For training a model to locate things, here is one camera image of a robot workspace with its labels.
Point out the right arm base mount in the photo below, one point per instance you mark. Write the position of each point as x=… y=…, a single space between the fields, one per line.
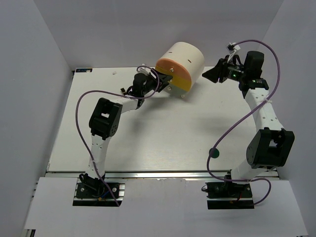
x=228 y=195

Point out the yellow drawer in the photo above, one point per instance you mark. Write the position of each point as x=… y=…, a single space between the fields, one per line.
x=183 y=83

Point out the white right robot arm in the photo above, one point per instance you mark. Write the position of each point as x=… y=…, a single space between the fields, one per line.
x=272 y=143

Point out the orange top drawer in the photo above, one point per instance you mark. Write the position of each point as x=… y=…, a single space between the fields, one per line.
x=171 y=66

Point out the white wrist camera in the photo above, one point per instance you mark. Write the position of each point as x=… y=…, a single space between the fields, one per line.
x=146 y=70
x=232 y=48

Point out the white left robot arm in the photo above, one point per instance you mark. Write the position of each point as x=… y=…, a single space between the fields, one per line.
x=105 y=118

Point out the dark green round disc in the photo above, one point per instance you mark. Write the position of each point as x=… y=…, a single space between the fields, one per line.
x=214 y=153

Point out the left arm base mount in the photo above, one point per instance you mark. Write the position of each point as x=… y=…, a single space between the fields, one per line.
x=92 y=192

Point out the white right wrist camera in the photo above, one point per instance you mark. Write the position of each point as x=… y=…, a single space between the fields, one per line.
x=232 y=48

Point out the blue left corner label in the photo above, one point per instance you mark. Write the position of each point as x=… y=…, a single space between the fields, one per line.
x=83 y=70

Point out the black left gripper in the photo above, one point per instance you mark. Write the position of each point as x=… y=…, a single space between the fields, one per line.
x=163 y=78

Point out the cream cylindrical drawer organizer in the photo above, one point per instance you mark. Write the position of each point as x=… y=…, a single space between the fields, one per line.
x=188 y=56

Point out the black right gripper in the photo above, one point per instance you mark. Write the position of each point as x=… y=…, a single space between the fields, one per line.
x=218 y=71

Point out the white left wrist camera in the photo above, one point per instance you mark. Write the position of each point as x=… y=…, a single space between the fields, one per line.
x=146 y=70

